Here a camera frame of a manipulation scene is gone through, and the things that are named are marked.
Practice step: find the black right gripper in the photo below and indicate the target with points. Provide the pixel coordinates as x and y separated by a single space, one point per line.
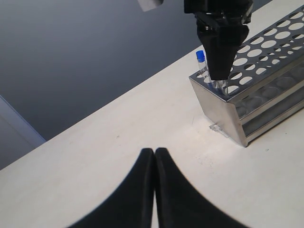
221 28

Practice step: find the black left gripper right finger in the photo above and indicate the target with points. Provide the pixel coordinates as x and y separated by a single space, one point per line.
179 204

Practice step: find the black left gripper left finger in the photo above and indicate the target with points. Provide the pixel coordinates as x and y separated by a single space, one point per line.
131 204

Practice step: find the blue capped tube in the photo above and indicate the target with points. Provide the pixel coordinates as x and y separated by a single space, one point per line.
203 68
220 86

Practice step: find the stainless steel test tube rack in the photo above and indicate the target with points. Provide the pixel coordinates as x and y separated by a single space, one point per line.
266 82

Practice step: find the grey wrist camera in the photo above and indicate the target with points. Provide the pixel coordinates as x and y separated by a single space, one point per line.
147 5

